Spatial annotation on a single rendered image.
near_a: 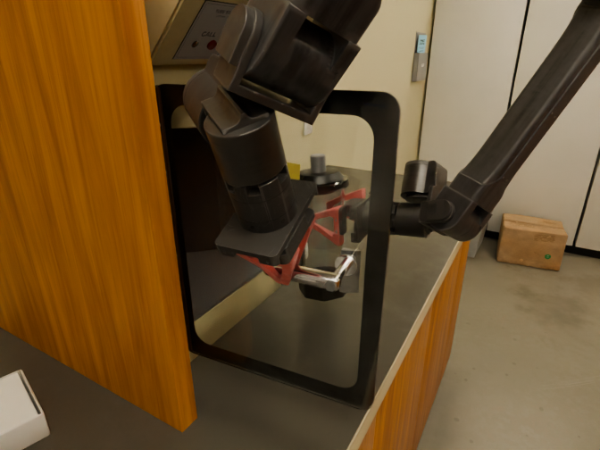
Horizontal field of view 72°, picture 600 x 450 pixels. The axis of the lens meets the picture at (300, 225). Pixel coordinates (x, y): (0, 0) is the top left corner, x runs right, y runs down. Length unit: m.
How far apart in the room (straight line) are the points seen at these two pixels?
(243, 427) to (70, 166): 0.41
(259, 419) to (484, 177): 0.48
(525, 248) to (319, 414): 2.82
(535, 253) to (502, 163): 2.72
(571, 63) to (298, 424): 0.62
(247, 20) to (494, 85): 3.24
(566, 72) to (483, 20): 2.83
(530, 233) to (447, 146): 0.92
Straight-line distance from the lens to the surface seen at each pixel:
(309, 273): 0.44
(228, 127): 0.32
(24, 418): 0.70
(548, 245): 3.35
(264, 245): 0.37
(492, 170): 0.66
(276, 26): 0.29
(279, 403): 0.67
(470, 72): 3.51
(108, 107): 0.48
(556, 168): 3.56
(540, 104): 0.69
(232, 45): 0.31
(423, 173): 0.72
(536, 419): 2.16
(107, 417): 0.71
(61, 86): 0.54
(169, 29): 0.52
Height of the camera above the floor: 1.42
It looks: 23 degrees down
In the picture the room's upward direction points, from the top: straight up
